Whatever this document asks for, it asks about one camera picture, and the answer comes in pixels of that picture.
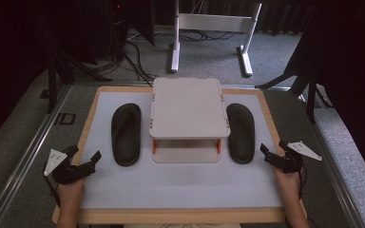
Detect black tripod stand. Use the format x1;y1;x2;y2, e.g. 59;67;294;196
45;44;112;115
254;61;335;124

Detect white two-tier shoe rack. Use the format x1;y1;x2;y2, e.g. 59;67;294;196
148;77;232;164

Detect person's left hand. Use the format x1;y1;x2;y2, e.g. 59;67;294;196
55;176;87;206

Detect metal floor rail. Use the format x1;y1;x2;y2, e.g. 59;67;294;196
298;93;365;228
0;83;73;228

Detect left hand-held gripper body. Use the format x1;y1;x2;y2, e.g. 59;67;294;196
43;148;97;186

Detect black floor cables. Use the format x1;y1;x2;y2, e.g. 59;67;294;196
107;28;240;87

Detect person's right hand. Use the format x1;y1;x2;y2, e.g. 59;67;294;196
271;165;302;198

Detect black computer tower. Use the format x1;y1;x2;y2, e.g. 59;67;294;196
106;0;131;61

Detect white metal desk frame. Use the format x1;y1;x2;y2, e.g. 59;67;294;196
169;0;263;78

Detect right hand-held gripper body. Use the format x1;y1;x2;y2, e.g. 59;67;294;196
274;141;323;175

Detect right hand-held gripper cable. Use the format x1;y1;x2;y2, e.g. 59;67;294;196
298;162;321;228

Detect black slipper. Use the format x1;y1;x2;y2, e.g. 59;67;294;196
225;103;257;165
110;103;143;168

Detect black curtain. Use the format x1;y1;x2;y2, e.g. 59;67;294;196
293;0;365;191
0;0;53;153

